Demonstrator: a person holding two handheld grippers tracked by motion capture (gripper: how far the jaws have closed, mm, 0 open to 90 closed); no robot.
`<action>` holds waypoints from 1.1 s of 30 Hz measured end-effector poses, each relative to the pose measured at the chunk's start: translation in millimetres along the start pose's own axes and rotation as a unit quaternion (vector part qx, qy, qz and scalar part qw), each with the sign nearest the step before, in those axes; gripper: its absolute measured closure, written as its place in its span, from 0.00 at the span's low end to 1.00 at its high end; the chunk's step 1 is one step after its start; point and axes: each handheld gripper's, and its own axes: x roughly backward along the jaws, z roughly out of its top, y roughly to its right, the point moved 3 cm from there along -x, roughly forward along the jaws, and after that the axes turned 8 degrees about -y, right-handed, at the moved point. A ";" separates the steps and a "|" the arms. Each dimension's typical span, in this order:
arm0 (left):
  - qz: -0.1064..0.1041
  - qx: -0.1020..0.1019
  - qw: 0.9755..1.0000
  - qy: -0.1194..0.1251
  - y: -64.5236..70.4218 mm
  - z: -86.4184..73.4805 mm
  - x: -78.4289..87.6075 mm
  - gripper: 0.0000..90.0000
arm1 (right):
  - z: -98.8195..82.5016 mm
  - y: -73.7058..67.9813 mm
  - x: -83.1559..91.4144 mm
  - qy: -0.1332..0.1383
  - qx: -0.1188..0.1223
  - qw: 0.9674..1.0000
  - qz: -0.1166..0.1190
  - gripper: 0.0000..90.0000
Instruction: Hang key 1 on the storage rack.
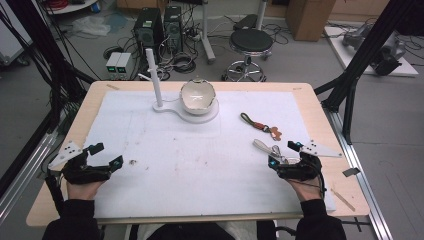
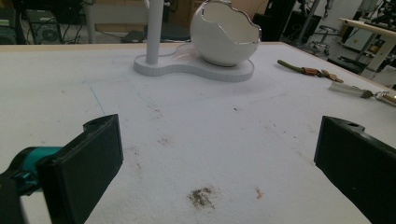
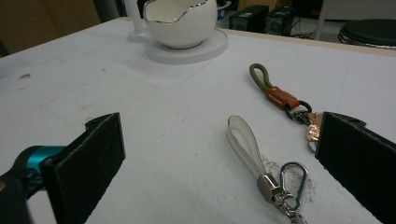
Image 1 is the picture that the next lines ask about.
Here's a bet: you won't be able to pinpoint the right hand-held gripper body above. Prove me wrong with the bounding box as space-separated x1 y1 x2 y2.
276 139 344 183

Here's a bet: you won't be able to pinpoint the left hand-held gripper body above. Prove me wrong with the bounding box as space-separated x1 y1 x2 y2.
48 139 114 185

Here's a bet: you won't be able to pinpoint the pale strap keychain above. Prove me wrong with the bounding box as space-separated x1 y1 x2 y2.
252 138 292 165

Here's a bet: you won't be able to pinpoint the olive and orange strap keychain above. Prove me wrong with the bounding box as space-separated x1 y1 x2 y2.
240 112 283 142

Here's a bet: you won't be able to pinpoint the white key stand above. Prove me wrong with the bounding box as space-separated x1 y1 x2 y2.
137 48 221 125

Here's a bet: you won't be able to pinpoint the person's left hand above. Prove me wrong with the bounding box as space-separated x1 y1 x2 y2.
65 179 105 202

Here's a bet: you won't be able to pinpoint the person's right hand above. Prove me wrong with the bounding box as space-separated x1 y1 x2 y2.
285 176 326 203

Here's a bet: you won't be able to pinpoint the grey tape piece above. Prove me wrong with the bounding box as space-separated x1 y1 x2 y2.
341 167 362 178

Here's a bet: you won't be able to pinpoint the thin wooden stick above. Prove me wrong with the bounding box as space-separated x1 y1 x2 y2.
329 188 357 213

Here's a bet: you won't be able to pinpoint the white table mat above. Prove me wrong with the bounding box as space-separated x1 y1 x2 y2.
82 90 337 220

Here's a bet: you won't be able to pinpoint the white power supply unit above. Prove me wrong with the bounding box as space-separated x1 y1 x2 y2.
115 52 133 81
105 51 122 81

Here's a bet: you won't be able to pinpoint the person's lap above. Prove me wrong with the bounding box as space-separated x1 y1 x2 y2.
128 221 278 240

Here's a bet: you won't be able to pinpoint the white ceramic bowl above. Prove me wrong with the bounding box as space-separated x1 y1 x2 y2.
179 78 217 116

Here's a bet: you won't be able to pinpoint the black round stool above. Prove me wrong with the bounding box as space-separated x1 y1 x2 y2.
221 28 274 83

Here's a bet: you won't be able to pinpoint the clear plastic bag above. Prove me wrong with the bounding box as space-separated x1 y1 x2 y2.
68 14 113 38

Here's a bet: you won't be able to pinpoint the white board with grey device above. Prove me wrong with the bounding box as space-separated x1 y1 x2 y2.
323 23 420 78

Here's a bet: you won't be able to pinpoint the brown wooden cabinet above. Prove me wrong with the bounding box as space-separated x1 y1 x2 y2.
285 0 337 43

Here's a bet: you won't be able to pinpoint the black computer tower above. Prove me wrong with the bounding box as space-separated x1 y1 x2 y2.
133 7 165 64
163 5 184 54

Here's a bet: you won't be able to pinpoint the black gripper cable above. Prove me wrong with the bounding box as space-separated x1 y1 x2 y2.
311 159 328 201

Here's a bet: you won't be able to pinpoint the black metal frame post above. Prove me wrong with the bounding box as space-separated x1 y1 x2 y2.
313 0 424 146
0 0 98 134

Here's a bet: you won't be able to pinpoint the coiled black cables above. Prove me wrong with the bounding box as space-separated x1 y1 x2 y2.
156 51 198 81

